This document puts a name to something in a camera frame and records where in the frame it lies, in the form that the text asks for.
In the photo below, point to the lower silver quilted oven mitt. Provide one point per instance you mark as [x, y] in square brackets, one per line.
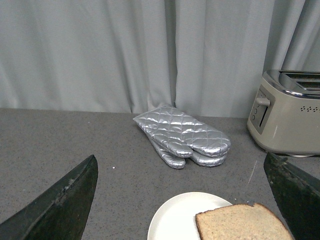
[176, 162]

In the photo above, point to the grey curtain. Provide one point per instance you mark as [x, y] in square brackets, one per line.
[206, 57]

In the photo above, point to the brown bread slice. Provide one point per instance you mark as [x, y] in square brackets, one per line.
[240, 222]

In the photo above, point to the beige two-slot toaster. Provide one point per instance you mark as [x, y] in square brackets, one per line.
[285, 115]

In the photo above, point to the white round plate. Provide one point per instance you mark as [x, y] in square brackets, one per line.
[175, 219]

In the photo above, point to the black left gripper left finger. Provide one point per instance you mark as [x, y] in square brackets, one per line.
[59, 213]

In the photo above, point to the silver quilted oven mitt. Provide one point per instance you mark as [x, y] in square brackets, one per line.
[176, 162]
[182, 134]

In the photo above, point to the upper silver quilted oven mitt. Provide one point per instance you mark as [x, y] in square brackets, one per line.
[182, 134]

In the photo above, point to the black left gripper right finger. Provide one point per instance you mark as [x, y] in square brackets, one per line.
[297, 194]

